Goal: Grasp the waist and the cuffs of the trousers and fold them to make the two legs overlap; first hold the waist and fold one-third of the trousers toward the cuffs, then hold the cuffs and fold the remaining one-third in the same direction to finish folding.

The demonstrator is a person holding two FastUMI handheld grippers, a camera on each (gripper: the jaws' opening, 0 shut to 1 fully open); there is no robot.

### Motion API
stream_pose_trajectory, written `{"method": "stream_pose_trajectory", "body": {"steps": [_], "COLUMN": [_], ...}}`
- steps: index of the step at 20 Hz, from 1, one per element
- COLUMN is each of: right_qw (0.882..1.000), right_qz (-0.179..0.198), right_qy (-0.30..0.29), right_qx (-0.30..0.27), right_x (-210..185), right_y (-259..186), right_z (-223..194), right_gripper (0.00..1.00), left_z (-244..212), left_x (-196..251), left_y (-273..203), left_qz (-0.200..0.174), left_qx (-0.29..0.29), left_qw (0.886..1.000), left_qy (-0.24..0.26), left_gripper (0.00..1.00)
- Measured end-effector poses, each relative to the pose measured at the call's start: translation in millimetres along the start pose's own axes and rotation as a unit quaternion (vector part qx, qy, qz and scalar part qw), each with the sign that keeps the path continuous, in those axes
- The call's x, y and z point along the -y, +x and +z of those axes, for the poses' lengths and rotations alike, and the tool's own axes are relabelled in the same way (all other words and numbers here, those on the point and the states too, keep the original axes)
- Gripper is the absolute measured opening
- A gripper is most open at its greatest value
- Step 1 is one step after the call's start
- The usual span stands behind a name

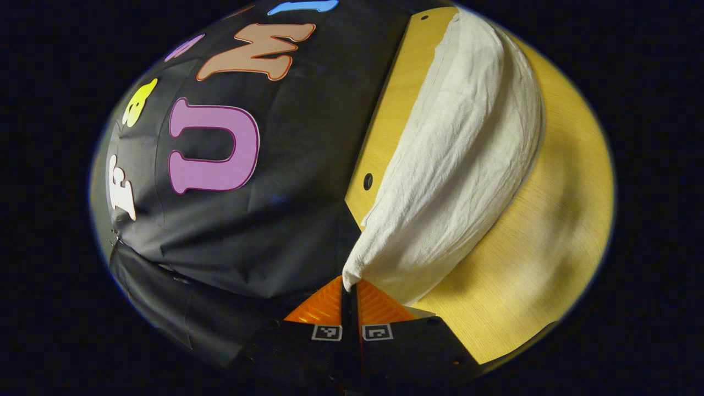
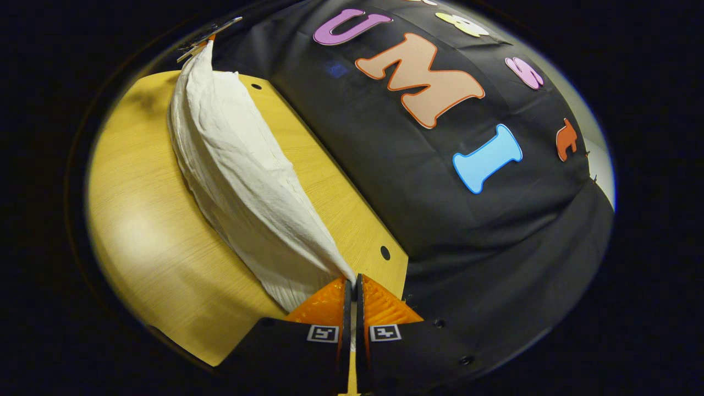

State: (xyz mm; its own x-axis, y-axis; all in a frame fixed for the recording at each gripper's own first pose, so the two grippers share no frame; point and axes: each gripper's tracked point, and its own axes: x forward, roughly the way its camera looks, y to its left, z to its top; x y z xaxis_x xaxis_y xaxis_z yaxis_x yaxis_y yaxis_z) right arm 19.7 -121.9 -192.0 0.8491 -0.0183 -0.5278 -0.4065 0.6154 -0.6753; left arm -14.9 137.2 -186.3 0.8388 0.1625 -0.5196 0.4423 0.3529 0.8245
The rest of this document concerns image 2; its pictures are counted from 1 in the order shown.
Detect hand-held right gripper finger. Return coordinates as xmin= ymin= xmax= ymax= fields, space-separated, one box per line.
xmin=217 ymin=275 xmax=353 ymax=396
xmin=355 ymin=273 xmax=496 ymax=394

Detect black backdrop cloth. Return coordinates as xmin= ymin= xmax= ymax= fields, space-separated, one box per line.
xmin=212 ymin=0 xmax=615 ymax=380

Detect white jeans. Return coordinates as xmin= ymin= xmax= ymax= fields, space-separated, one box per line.
xmin=167 ymin=40 xmax=357 ymax=314

